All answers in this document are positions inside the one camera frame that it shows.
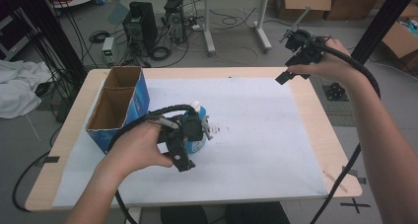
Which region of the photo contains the white cloth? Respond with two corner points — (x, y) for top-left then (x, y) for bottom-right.
(0, 59), (53, 119)

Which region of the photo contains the blue cardboard box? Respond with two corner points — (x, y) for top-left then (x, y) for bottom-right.
(85, 65), (151, 155)

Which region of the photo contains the black device on floor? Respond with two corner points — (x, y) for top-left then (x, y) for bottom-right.
(322, 82), (350, 103)

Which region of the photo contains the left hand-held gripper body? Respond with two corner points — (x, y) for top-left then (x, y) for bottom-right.
(157, 111), (213, 154)

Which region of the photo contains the small white power supply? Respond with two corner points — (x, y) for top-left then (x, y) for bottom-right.
(102, 37), (116, 66)

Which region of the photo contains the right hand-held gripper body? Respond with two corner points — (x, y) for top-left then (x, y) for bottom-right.
(278, 6), (327, 81)

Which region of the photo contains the black frame with cables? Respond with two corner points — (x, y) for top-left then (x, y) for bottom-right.
(13, 0), (88, 87)

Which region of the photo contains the black metal stand post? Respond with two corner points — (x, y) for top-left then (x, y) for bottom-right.
(350, 0), (418, 64)

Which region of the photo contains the black computer tower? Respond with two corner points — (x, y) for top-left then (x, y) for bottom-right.
(122, 1), (159, 55)

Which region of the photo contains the person's left hand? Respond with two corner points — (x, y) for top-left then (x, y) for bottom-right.
(97, 120), (175, 183)

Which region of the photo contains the brown cardboard box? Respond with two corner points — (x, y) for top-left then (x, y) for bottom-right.
(275, 0), (333, 21)

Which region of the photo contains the blue bottle with white cap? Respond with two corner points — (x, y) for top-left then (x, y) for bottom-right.
(182, 100), (209, 155)

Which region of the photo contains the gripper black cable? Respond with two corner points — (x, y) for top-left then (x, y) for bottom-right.
(309, 40), (383, 224)
(107, 104), (199, 224)

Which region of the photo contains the black floor cable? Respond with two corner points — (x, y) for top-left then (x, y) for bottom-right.
(12, 150), (51, 213)

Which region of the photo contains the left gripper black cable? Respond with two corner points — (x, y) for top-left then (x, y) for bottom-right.
(107, 104), (199, 224)

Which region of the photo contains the open cardboard box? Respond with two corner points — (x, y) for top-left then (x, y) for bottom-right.
(382, 2), (418, 59)

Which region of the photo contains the grey open computer tower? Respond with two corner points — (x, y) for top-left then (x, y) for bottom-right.
(163, 0), (187, 44)

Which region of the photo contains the person's right hand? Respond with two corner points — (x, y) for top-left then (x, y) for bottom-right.
(287, 37), (360, 87)

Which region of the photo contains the coiled black cable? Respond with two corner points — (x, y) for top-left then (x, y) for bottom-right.
(149, 45), (173, 61)
(89, 30), (111, 44)

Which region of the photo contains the white paper sheet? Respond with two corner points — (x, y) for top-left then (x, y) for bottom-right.
(51, 77), (330, 208)

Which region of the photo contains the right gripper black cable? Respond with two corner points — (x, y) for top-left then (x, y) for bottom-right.
(309, 40), (383, 224)

